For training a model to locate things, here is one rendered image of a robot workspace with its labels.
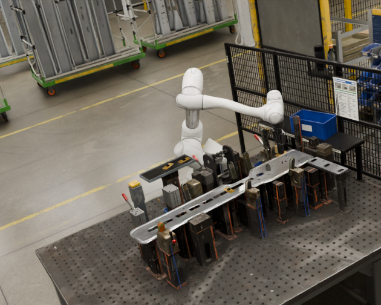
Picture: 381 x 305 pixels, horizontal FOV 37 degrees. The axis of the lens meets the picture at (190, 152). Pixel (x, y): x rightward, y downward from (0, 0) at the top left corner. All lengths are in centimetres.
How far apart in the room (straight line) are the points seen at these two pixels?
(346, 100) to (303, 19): 194
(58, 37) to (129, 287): 716
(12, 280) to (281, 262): 268
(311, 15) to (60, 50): 554
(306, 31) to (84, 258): 323
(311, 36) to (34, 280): 347
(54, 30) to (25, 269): 563
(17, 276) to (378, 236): 316
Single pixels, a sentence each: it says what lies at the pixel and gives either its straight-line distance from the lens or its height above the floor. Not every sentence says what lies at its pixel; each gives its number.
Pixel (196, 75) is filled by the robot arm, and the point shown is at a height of 166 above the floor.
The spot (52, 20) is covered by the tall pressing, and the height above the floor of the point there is 120.
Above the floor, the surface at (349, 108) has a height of 124.
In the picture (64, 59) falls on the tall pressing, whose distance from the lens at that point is 1028.
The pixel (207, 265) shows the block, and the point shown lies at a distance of 355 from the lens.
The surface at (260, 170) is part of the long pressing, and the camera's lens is 389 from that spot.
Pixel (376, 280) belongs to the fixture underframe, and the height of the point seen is 44.
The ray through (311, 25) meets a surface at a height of 138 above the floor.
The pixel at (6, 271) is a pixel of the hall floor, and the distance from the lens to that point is 552.
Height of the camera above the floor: 280
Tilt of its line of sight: 25 degrees down
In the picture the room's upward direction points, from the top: 11 degrees counter-clockwise
